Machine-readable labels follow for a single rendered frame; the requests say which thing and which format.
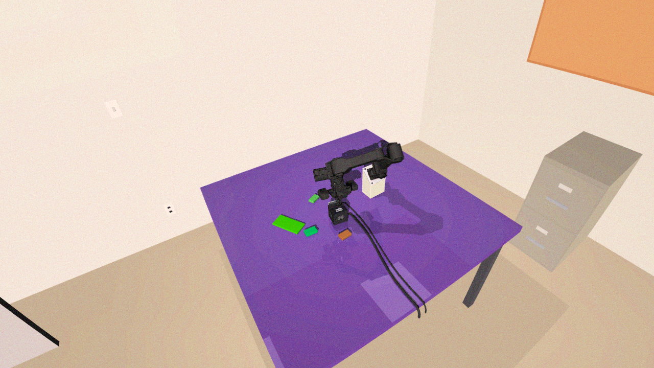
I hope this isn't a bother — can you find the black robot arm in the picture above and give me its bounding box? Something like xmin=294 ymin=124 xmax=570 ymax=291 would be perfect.
xmin=313 ymin=142 xmax=404 ymax=199

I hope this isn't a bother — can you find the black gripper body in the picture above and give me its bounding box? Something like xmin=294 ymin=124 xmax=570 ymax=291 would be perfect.
xmin=317 ymin=178 xmax=358 ymax=200

